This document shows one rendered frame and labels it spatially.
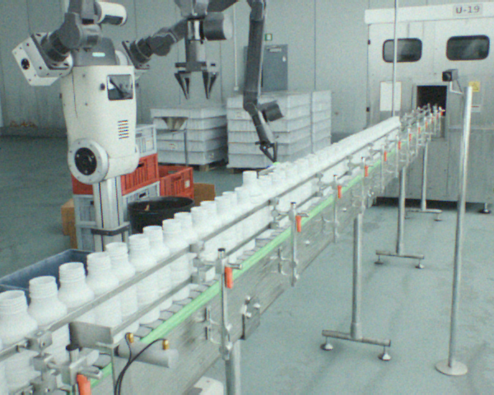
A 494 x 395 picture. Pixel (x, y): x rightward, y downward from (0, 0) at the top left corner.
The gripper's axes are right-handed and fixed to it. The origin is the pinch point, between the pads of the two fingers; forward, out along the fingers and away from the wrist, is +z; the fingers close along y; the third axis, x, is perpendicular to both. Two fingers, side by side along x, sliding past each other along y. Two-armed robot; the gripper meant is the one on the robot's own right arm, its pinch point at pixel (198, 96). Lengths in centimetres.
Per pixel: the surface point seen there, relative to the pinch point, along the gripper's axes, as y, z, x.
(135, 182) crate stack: -159, 67, 196
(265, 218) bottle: 17.5, 34.2, 3.4
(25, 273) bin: -42, 46, -28
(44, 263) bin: -42, 46, -20
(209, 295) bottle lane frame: 20, 41, -37
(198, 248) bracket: 20, 29, -41
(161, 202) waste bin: -135, 79, 193
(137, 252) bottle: 15, 26, -56
